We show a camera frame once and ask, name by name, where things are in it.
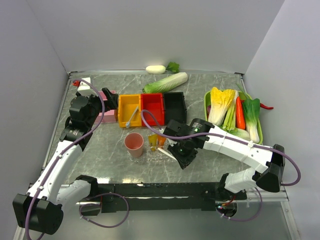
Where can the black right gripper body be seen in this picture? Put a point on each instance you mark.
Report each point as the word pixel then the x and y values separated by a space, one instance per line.
pixel 181 139

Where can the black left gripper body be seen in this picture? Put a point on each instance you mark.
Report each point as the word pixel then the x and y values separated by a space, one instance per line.
pixel 94 102

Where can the orange toothpaste tube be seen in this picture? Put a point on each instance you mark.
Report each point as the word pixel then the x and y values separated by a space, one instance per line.
pixel 161 141

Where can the yellow toothpaste tube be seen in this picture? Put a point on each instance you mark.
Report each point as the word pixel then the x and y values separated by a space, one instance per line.
pixel 153 142

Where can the clear textured acrylic tray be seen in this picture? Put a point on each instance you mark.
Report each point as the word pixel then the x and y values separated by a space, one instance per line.
pixel 149 156

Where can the pink plastic cup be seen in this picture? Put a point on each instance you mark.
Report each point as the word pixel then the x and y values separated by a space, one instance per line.
pixel 134 142

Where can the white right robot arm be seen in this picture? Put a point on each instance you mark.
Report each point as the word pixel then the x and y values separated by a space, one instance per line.
pixel 266 164

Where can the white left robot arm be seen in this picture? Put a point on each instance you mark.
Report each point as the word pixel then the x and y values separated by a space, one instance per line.
pixel 43 207

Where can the lime green vegetable tray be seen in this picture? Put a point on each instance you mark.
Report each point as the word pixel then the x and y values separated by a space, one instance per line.
pixel 243 97

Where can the pink drawer box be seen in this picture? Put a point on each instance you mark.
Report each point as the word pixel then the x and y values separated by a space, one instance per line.
pixel 110 116

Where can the yellow storage bin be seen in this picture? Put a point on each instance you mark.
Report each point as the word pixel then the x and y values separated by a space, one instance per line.
pixel 126 105

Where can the black storage bin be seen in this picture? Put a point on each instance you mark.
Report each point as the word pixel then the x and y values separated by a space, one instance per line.
pixel 174 107

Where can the red storage bin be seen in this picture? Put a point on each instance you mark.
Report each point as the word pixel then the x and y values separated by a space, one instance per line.
pixel 153 102

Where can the yellow napa cabbage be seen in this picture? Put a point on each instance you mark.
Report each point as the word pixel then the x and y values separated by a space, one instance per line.
pixel 220 101

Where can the green napa cabbage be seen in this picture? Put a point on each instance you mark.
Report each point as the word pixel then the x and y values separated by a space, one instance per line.
pixel 166 84

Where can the orange carrot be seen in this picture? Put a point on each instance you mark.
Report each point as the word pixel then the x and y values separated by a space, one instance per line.
pixel 239 115

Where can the pale green cabbage head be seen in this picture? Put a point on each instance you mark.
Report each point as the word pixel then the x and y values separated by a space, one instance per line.
pixel 241 133

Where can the white radish with leaves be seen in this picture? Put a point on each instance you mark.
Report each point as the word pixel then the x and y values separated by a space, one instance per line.
pixel 172 67

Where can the green bok choy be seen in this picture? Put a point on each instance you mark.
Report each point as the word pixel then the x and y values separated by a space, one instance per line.
pixel 251 111

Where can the red chili pepper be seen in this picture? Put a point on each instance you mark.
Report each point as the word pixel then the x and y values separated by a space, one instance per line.
pixel 263 106

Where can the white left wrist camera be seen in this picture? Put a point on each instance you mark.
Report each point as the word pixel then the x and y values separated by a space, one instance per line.
pixel 83 88

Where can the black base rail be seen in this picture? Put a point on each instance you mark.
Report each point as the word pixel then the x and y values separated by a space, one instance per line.
pixel 115 197

